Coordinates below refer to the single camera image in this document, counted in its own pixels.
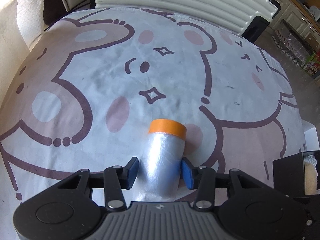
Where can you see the white yarn bundle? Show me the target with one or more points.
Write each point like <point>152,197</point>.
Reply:
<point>310,159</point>

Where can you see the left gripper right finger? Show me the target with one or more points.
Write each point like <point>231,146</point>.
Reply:
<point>202,180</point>

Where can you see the white paper towel sheet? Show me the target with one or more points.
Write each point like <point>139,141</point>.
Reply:
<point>22,26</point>

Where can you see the orange capped plastic film roll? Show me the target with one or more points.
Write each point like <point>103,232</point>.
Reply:
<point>159,165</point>

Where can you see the beige plush bunny toy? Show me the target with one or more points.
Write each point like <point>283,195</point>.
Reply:
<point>310,179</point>

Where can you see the black cardboard box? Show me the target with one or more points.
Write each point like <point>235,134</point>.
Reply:
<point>289,175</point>

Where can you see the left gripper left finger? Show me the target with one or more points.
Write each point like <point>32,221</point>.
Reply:
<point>116,179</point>

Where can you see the red green snack box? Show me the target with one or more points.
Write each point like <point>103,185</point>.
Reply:
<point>312,65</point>

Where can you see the white cardboard box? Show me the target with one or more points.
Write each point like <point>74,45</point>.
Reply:
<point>311,137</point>

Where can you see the bear print bed sheet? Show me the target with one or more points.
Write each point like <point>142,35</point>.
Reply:
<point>86,94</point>

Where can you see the pack of water bottles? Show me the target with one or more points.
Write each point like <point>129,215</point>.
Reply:
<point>293,43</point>

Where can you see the cream kitchen cabinets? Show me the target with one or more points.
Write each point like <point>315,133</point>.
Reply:
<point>294,13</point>

